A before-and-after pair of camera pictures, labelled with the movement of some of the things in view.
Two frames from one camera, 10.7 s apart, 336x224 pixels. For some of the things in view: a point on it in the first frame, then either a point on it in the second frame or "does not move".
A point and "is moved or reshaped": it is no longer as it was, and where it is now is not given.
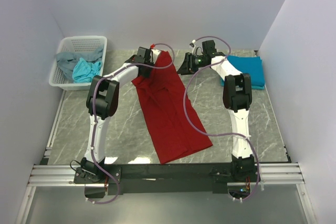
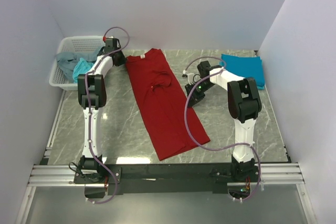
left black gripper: (147, 74) to (123, 60)
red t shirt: (177, 130) is moved or reshaped
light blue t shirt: (84, 71) does not move
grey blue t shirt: (67, 60) does not move
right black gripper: (186, 68) to (195, 98)
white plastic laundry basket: (76, 44) does not move
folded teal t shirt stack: (251, 65) does not move
